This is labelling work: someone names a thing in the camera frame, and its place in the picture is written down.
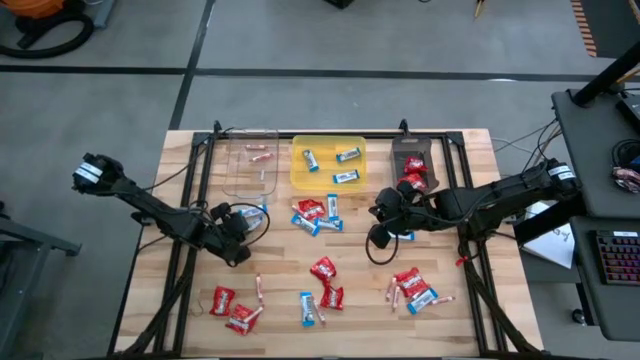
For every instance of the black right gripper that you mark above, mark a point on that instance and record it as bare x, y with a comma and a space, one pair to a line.
395, 212

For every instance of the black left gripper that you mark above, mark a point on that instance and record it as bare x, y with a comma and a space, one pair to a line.
231, 240

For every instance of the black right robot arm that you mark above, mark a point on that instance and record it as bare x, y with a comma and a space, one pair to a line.
500, 195

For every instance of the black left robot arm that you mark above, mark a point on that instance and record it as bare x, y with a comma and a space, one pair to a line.
150, 205

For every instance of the clear plastic bin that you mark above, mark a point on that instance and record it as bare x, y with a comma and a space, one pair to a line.
235, 165

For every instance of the yellow plastic bin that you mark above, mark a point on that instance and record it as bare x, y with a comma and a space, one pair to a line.
325, 172

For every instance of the red clip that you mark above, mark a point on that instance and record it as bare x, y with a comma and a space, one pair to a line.
462, 260

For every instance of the black desk support beam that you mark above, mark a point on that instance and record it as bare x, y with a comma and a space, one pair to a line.
550, 217

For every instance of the white paper sheet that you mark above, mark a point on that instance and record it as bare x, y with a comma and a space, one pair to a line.
555, 245

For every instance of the grey desk panel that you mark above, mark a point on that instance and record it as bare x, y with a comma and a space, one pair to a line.
585, 280
590, 130

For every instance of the grey metal cart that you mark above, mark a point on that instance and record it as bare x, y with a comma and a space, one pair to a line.
40, 239

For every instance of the black caster wheel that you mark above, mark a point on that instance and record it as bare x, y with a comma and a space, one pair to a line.
578, 316

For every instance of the black stand foot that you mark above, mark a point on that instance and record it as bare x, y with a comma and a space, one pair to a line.
340, 3

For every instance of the tan wooden stick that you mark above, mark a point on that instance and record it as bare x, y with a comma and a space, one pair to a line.
479, 9

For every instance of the black backlit keyboard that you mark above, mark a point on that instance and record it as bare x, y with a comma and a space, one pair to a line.
620, 260

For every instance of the pink patterned bundle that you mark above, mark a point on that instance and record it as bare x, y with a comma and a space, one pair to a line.
627, 177

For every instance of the black stand pole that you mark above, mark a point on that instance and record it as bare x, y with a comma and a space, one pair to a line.
605, 75

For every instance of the dark mat orange fringe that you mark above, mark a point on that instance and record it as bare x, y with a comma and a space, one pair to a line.
615, 25

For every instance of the orange vacuum cleaner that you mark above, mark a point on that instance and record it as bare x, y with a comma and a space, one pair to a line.
30, 7

